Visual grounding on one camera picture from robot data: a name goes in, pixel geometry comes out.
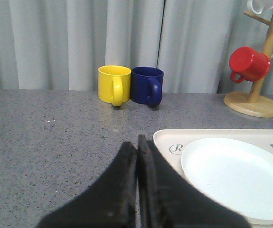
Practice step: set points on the wooden mug tree stand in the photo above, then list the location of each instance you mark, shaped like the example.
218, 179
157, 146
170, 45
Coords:
252, 103

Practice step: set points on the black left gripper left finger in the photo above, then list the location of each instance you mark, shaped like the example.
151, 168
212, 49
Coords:
108, 203

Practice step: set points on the red mug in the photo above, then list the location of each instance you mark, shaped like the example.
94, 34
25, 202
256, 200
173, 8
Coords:
248, 64

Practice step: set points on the white round plate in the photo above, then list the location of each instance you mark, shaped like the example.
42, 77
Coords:
235, 174

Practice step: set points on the dark blue mug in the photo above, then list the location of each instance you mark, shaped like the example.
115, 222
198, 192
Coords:
146, 85

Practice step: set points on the white mug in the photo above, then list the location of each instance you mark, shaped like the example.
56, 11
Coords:
259, 6

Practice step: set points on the grey curtain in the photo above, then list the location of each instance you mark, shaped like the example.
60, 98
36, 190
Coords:
60, 44

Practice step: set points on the cream rabbit tray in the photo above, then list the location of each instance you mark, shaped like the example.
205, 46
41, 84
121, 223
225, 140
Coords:
172, 143

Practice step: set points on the yellow mug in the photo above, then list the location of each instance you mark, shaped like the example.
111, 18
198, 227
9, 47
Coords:
114, 83

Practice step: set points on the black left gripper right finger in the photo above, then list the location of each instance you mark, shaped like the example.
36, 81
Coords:
168, 201

